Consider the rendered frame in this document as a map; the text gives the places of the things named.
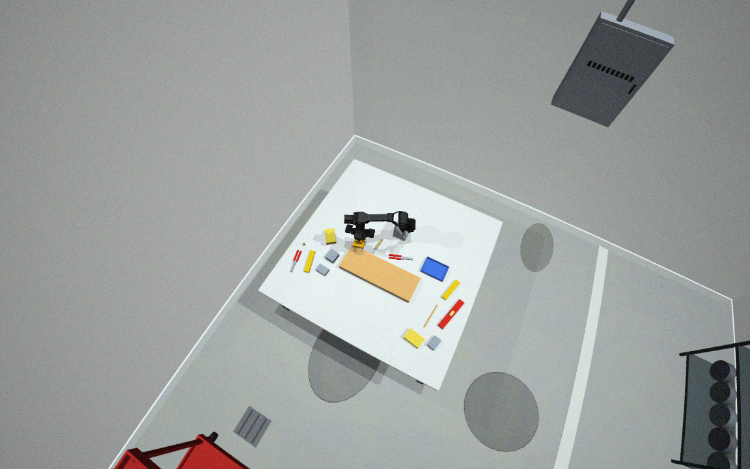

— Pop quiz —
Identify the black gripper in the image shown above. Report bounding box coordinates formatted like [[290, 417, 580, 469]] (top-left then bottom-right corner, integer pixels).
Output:
[[345, 224, 375, 238]]

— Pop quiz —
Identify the blue rectangular tray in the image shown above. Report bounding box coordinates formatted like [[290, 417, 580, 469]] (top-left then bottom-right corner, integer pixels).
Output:
[[421, 257, 449, 282]]

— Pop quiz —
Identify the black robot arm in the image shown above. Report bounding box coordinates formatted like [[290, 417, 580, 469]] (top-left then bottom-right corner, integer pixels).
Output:
[[344, 211, 416, 241]]

